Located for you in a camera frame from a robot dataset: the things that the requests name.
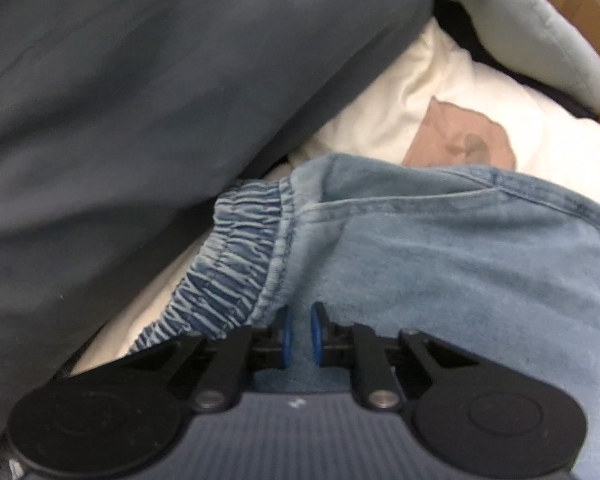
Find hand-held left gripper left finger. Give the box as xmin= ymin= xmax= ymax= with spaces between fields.
xmin=115 ymin=307 xmax=295 ymax=413

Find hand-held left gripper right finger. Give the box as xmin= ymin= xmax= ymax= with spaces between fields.
xmin=309 ymin=301 xmax=486 ymax=411

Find light blue denim pants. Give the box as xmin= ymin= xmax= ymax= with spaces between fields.
xmin=130 ymin=152 xmax=600 ymax=480

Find cream bear print bed sheet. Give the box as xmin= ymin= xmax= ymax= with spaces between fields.
xmin=70 ymin=17 xmax=600 ymax=376

